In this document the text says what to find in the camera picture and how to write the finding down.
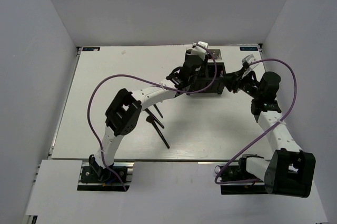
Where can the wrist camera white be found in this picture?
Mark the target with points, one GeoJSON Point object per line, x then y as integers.
{"type": "Point", "coordinates": [248, 63]}
{"type": "Point", "coordinates": [200, 47]}

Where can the blue label sticker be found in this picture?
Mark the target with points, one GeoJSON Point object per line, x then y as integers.
{"type": "Point", "coordinates": [248, 48]}
{"type": "Point", "coordinates": [90, 49]}

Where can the blue label sticker left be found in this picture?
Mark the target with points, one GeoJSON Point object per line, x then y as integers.
{"type": "Point", "coordinates": [90, 49]}

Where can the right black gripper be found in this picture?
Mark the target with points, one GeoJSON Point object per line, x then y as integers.
{"type": "Point", "coordinates": [233, 80]}

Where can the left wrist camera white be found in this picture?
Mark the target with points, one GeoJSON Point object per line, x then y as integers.
{"type": "Point", "coordinates": [200, 47]}

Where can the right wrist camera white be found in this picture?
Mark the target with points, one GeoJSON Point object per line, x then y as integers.
{"type": "Point", "coordinates": [248, 63]}

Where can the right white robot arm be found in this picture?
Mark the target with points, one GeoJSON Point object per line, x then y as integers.
{"type": "Point", "coordinates": [290, 170]}

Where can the blue label sticker right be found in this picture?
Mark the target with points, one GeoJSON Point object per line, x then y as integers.
{"type": "Point", "coordinates": [248, 48]}

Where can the white makeup organizer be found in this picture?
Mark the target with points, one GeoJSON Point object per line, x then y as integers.
{"type": "Point", "coordinates": [217, 54]}

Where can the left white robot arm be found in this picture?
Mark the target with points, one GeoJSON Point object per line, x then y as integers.
{"type": "Point", "coordinates": [124, 111]}

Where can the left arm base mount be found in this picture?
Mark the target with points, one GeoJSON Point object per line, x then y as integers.
{"type": "Point", "coordinates": [89, 181]}

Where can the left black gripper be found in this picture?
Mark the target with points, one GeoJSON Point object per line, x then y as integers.
{"type": "Point", "coordinates": [203, 68]}

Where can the black makeup organizer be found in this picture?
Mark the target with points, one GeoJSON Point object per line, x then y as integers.
{"type": "Point", "coordinates": [211, 72]}

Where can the thin black makeup brush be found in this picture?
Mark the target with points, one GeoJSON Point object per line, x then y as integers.
{"type": "Point", "coordinates": [159, 112]}

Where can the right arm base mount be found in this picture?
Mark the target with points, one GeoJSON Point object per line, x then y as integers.
{"type": "Point", "coordinates": [238, 182]}

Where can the black powder brush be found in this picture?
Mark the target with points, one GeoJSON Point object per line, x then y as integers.
{"type": "Point", "coordinates": [150, 119]}

